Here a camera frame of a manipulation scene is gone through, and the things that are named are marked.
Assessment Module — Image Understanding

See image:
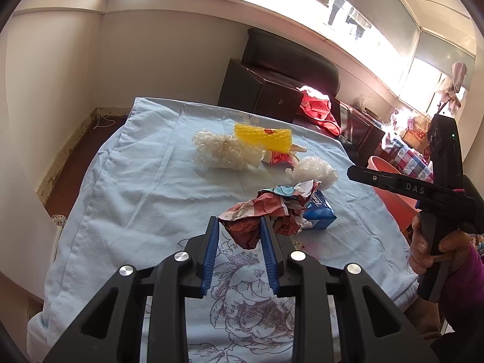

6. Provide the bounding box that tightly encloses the white red paper cup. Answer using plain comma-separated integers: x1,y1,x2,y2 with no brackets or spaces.
263,144,307,167

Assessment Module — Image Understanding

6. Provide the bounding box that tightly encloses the person's right hand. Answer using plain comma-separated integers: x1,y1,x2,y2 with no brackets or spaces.
407,214,473,275

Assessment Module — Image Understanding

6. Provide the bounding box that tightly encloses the orange plastic bucket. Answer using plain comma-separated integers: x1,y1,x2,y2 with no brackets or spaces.
368,156,418,234

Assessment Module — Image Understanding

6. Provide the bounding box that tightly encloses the checkered cloth table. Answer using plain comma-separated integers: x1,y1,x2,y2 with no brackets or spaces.
381,133,433,183

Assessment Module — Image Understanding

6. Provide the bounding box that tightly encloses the white plastic bag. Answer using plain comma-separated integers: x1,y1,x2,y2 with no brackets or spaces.
286,156,338,191

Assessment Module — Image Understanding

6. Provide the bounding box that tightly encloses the red floral paper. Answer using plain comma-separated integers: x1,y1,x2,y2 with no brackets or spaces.
218,179,321,250

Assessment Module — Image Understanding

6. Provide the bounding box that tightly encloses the cardboard box red print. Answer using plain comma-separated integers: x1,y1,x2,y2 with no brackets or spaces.
400,116,431,153

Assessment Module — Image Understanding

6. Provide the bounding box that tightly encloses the blue Tempo tissue pack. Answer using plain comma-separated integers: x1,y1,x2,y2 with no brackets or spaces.
302,190,337,230

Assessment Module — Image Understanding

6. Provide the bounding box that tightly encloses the yellow foam fruit net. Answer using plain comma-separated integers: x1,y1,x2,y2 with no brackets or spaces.
234,123,292,153

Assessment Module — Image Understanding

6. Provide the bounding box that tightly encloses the black leather sofa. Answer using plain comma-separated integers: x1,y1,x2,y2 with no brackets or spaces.
241,27,387,167

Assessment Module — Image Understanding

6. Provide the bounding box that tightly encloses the dark wooden sofa armrest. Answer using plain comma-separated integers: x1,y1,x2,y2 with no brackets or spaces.
217,59,303,123

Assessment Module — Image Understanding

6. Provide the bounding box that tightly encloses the white foam fruit net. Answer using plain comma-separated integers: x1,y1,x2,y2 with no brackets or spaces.
192,129,266,171

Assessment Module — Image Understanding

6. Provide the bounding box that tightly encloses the purple sleeve right forearm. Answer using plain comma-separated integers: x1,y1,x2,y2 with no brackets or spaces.
439,246,483,331

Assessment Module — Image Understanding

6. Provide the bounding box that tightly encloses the light blue floral cloth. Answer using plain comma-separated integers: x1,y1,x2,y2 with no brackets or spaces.
27,98,417,362

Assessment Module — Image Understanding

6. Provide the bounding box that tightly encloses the red polka dot cloth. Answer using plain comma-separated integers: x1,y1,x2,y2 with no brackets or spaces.
297,85,341,138

